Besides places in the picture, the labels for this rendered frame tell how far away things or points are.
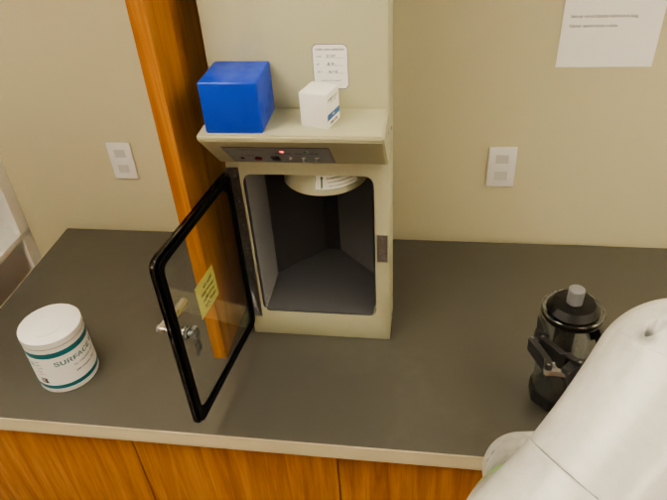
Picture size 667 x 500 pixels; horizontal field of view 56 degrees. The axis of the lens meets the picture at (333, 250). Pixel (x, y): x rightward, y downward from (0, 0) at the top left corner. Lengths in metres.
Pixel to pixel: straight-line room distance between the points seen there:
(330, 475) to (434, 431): 0.26
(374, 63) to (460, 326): 0.68
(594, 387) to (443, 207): 1.31
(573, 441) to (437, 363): 0.97
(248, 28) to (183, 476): 0.98
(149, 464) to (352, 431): 0.49
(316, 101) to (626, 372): 0.73
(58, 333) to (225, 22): 0.73
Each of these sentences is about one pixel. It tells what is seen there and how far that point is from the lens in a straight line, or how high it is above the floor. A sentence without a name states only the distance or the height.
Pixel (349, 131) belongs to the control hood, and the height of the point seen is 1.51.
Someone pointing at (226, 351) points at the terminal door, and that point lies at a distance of 1.34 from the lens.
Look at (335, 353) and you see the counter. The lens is 1.44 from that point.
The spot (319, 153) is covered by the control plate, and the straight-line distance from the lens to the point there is 1.11.
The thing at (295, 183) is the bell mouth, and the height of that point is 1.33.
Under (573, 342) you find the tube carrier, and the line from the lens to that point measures 1.20.
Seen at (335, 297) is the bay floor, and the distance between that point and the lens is 1.46.
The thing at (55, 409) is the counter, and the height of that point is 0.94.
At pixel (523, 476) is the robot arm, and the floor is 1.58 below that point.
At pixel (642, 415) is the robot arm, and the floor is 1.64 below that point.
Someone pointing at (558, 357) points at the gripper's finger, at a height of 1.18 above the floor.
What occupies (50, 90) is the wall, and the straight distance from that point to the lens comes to 1.88.
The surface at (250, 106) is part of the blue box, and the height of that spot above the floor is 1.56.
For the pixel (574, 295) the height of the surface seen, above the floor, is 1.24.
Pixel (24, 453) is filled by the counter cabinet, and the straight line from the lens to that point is 1.68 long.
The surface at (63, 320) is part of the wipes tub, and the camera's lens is 1.46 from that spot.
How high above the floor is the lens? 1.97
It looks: 36 degrees down
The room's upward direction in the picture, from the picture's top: 4 degrees counter-clockwise
